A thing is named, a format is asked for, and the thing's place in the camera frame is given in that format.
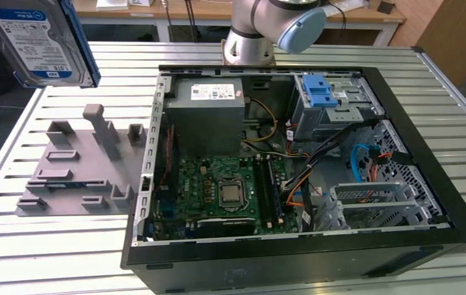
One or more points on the RAM stick in rack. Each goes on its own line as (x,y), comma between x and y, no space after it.
(66,185)

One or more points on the hard disk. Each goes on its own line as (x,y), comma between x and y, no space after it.
(32,40)

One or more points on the silver CPU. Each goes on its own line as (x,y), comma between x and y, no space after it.
(231,194)

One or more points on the small brown box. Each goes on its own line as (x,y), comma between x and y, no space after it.
(384,7)

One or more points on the metal optical drive cage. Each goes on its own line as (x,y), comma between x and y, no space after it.
(319,123)

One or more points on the blue plastic drive latch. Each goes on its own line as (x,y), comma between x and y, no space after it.
(317,92)

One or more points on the black RAM slot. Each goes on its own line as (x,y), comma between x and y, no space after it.
(261,190)

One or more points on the black open PC case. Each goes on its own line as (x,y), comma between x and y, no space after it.
(297,267)

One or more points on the metal disk bay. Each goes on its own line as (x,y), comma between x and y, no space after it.
(380,187)

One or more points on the green motherboard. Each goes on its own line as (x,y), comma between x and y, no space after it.
(200,175)

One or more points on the grey parts rack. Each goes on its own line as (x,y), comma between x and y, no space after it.
(81,172)

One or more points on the black graphics card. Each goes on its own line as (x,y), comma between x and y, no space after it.
(224,227)

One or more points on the large white box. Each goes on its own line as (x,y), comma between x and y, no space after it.
(111,4)

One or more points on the installed RAM stick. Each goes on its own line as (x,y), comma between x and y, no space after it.
(276,190)

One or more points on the black CPU socket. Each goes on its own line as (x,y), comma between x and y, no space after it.
(232,179)

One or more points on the wooden desk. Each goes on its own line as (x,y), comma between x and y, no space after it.
(113,15)

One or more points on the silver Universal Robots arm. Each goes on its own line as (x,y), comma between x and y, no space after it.
(248,46)

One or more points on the grey power supply unit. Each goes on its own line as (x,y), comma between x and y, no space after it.
(204,129)

